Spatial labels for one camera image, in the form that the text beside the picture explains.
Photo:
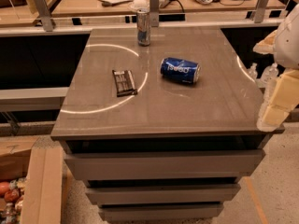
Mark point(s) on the clear bottle right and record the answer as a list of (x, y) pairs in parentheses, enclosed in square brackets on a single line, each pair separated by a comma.
[(269, 72)]

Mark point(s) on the left metal bracket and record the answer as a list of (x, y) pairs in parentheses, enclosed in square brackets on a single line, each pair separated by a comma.
[(44, 15)]

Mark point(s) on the grey drawer cabinet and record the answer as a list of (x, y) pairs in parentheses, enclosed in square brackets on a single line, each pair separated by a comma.
[(216, 113)]

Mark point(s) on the grey drawer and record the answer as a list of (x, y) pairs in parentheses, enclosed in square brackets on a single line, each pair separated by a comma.
[(163, 165), (163, 194), (160, 212)]

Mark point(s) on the clear bottle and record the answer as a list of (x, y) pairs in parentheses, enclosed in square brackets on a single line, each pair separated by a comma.
[(269, 72), (252, 71)]

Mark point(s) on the clear bottle left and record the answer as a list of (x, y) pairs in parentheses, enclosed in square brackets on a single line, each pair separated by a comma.
[(252, 71)]

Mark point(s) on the bottom grey drawer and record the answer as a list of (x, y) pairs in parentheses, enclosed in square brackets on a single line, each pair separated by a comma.
[(160, 212)]

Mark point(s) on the silver red bull can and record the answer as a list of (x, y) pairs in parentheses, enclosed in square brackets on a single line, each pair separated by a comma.
[(143, 26)]

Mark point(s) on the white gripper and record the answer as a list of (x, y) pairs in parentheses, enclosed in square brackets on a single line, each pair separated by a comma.
[(288, 44)]

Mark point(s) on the right metal bracket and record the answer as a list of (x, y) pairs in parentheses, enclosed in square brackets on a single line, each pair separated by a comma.
[(259, 11)]

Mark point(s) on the middle grey drawer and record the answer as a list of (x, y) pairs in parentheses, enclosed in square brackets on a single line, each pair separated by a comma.
[(163, 194)]

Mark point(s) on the cardboard box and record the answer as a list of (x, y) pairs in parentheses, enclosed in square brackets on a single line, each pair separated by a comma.
[(40, 161)]

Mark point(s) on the metal bracket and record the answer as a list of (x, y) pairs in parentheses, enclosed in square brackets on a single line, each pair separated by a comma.
[(154, 13), (259, 11), (44, 15)]

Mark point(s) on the middle metal bracket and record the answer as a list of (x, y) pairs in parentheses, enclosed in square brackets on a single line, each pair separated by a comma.
[(154, 13)]

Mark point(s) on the blue pepsi can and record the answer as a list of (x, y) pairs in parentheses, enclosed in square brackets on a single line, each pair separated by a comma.
[(180, 70)]

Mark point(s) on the black snack bar wrapper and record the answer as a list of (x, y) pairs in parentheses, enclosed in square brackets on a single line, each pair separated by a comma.
[(125, 84)]

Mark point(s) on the wooden desk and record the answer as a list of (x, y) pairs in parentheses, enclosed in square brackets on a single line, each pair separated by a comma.
[(56, 14)]

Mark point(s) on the top grey drawer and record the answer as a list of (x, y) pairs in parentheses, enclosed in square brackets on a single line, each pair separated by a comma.
[(163, 165)]

